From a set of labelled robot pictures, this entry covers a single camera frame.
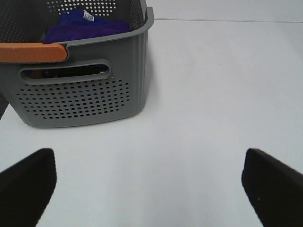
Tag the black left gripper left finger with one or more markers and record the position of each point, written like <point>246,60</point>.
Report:
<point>26,189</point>

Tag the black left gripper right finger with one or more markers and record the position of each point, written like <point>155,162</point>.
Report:
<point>274,190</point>

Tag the grey perforated plastic basket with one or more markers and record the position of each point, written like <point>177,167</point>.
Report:
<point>101,80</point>

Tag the purple towel in basket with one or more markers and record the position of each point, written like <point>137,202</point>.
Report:
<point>80,24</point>

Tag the orange basket handle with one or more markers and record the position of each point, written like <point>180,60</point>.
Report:
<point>32,53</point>

